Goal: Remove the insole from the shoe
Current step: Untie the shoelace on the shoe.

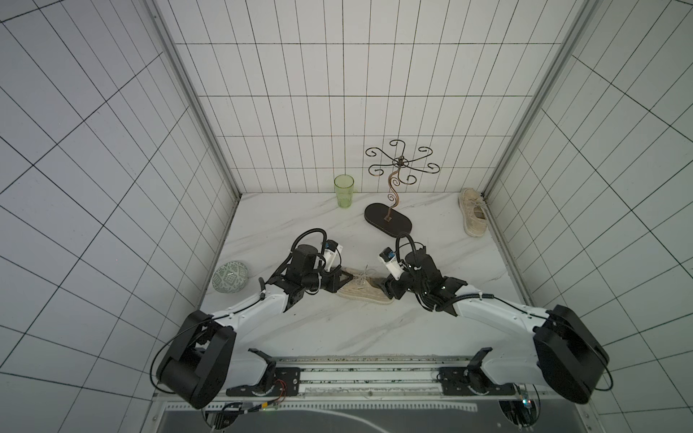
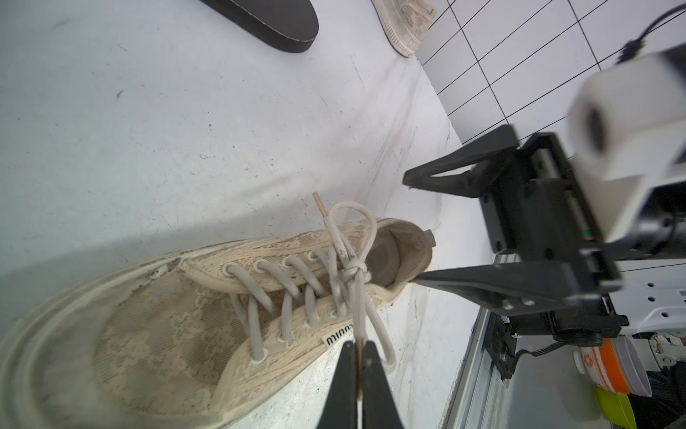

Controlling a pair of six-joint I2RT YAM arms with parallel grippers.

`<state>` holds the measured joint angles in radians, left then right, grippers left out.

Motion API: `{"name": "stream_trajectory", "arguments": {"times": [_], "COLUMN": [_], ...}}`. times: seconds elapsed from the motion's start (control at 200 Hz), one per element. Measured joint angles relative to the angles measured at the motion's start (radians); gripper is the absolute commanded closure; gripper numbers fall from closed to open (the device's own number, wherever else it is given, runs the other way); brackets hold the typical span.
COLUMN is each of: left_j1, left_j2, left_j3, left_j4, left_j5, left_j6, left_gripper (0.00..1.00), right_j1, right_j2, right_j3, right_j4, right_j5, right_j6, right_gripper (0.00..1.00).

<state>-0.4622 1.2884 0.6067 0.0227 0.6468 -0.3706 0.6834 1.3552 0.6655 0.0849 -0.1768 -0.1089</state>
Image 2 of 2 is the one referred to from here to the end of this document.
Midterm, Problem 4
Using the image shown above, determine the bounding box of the metal jewelry stand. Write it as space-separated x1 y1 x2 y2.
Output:
203 0 319 54

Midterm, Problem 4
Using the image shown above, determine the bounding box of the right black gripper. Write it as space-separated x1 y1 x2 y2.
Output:
402 125 629 343

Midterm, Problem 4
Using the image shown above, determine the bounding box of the beige lace-up shoe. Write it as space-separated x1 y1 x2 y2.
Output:
1 202 435 428

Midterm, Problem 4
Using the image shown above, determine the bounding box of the aluminium mounting rail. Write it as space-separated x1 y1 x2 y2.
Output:
439 309 507 428

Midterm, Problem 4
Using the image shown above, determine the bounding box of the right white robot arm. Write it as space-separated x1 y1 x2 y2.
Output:
403 125 685 346

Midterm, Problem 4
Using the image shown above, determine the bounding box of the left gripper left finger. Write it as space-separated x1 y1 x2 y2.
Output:
316 341 358 429

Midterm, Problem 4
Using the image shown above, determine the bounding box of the green bowl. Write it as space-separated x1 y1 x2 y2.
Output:
593 386 637 429

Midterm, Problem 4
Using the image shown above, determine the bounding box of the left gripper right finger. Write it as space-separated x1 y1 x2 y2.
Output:
361 341 404 429

